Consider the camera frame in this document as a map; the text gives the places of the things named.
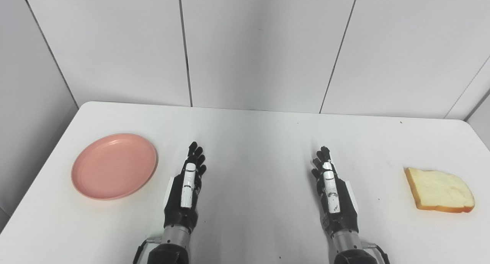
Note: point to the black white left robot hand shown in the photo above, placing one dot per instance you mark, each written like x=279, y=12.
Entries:
x=178, y=208

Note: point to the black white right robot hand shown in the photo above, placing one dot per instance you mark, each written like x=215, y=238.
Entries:
x=344, y=212

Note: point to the pink round plate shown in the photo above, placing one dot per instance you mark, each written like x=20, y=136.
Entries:
x=115, y=166

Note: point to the slice of white bread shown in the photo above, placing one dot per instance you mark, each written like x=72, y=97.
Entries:
x=440, y=189

